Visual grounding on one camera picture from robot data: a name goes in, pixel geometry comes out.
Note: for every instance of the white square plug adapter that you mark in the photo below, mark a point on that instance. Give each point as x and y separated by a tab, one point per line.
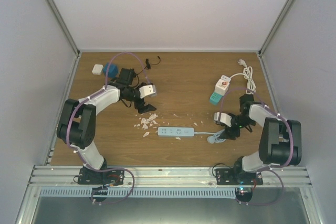
97	69

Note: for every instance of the aluminium frame post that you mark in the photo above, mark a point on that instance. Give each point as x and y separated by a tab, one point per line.
56	13
279	20

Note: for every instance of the light blue power strip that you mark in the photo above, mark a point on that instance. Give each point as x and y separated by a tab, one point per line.
175	131

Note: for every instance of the aluminium front rail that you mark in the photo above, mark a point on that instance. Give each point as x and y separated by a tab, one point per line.
161	177

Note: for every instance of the blue cube plug adapter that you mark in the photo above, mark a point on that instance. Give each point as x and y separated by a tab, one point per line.
110	70

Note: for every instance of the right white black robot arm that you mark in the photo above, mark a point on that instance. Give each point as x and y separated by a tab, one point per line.
280	143

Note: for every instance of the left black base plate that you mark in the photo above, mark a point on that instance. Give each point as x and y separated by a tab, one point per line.
89	177

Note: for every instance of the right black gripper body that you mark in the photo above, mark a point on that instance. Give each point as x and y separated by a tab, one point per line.
236	132

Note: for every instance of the right aluminium frame post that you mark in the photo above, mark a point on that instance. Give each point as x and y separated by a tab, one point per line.
279	20

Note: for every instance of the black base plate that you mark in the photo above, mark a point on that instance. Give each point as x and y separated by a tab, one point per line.
227	176
89	177

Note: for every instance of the white cube socket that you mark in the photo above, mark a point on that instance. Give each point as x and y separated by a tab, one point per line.
222	85

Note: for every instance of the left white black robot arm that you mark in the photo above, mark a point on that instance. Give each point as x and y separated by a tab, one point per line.
77	123

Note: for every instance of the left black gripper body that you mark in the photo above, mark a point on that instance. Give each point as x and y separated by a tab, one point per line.
137	104

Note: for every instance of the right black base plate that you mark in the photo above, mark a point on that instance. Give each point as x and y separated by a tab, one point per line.
227	176

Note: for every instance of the left aluminium frame post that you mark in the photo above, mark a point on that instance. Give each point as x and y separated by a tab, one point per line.
56	13

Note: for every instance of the grey slotted cable duct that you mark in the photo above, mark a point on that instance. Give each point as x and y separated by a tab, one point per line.
139	192

